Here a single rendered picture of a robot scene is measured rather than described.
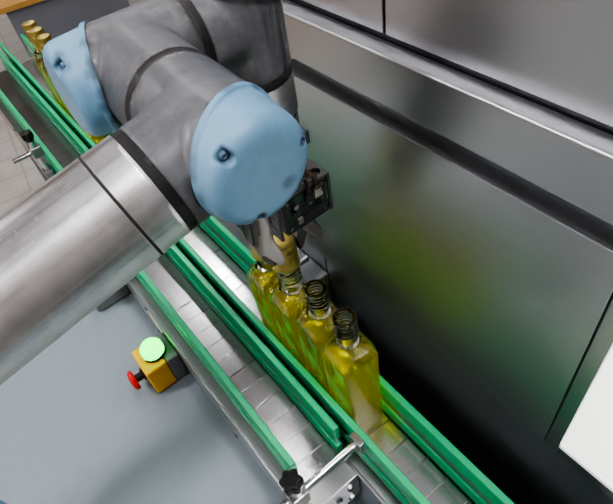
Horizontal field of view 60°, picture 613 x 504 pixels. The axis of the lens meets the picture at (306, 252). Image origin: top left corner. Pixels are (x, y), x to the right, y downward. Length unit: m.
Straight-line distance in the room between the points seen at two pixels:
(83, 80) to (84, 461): 0.82
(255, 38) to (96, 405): 0.86
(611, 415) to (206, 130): 0.49
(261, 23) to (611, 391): 0.46
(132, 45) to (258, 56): 0.11
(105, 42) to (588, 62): 0.34
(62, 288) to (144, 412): 0.80
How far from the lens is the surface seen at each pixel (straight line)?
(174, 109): 0.32
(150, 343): 1.05
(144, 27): 0.42
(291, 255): 0.67
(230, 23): 0.45
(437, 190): 0.58
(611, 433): 0.66
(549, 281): 0.55
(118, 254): 0.32
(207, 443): 1.04
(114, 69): 0.40
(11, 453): 1.20
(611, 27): 0.44
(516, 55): 0.49
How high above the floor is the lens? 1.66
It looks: 47 degrees down
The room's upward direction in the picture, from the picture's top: 11 degrees counter-clockwise
